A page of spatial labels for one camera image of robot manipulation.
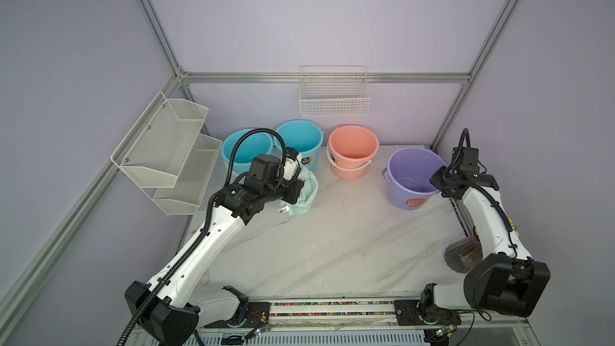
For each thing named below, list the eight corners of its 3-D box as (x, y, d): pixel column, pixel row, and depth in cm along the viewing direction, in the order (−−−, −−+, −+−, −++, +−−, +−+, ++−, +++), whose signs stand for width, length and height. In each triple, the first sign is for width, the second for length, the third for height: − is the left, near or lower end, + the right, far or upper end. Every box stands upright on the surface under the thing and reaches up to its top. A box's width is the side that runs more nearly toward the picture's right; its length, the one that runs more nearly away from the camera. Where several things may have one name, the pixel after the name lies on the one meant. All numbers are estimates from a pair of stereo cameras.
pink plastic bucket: (328, 187, 106) (330, 162, 93) (327, 151, 120) (328, 125, 107) (374, 187, 106) (383, 162, 93) (367, 151, 120) (374, 125, 107)
